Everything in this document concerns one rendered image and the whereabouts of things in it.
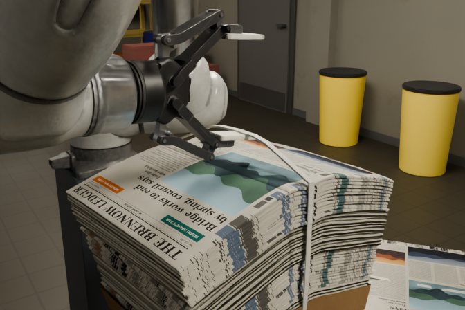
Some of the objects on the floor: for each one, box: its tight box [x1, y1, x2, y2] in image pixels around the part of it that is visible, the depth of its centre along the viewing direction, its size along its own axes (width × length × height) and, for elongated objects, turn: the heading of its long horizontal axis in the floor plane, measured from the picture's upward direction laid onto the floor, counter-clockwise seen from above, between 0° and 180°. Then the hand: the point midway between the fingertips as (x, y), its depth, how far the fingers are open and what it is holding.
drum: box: [319, 67, 367, 147], centre depth 472 cm, size 44×45×70 cm
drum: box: [399, 80, 462, 177], centre depth 397 cm, size 44×44×71 cm
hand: (248, 84), depth 71 cm, fingers open, 14 cm apart
